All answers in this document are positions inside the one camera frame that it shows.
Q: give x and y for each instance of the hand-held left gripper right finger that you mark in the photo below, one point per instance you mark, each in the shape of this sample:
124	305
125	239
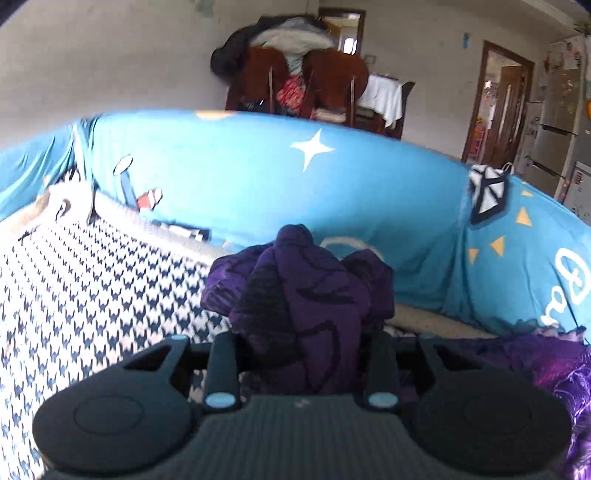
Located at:
381	364

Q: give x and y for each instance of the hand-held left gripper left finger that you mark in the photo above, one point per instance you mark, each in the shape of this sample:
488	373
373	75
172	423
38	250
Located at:
221	364

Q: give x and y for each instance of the purple floral garment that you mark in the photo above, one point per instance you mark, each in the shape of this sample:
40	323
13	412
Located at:
295	300

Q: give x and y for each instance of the blue printed sofa cover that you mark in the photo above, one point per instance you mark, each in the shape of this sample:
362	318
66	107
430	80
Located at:
231	175

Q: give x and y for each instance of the white chest freezer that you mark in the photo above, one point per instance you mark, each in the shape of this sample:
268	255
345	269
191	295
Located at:
579	194

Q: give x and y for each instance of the table with white cloth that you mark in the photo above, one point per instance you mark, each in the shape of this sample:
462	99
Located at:
381	97

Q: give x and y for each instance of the red floral cloth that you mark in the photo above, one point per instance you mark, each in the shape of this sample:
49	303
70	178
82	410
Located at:
291	97

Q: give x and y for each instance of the wide doorway with wooden door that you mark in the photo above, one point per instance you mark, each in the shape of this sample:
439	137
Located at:
508	115

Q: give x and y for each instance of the grey refrigerator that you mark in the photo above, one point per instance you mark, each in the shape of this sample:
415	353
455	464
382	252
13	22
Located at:
558	106

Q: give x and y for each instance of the pile of coats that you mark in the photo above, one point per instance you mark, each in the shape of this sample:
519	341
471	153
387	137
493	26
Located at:
281	39

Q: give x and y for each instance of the narrow doorway with wooden door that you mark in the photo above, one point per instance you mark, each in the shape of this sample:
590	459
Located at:
331	32

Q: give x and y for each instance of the blue wall hook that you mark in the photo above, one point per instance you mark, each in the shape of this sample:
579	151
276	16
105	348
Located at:
465	40

